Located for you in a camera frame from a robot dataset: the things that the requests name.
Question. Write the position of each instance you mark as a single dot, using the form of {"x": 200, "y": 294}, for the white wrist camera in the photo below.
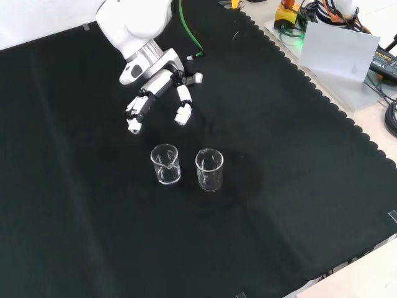
{"x": 131, "y": 73}

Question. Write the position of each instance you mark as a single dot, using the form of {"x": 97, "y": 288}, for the black bench cloth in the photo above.
{"x": 93, "y": 217}

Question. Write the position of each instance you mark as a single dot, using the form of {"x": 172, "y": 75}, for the pale board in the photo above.
{"x": 338, "y": 49}

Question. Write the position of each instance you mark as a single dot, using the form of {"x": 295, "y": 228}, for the clear glass beaker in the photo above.
{"x": 167, "y": 178}
{"x": 209, "y": 183}

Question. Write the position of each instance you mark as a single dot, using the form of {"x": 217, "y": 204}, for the grey metal base plate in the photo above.
{"x": 341, "y": 90}

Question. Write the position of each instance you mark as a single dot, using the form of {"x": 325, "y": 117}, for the black power supply with label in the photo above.
{"x": 384, "y": 62}

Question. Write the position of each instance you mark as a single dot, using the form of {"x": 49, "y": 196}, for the yellow stop button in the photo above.
{"x": 285, "y": 15}

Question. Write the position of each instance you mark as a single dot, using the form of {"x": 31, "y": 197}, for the hex key set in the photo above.
{"x": 232, "y": 3}

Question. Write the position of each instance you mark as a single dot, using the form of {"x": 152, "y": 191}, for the clear cloth clip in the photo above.
{"x": 241, "y": 295}
{"x": 87, "y": 27}
{"x": 393, "y": 216}

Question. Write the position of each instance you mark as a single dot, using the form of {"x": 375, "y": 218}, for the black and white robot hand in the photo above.
{"x": 155, "y": 85}

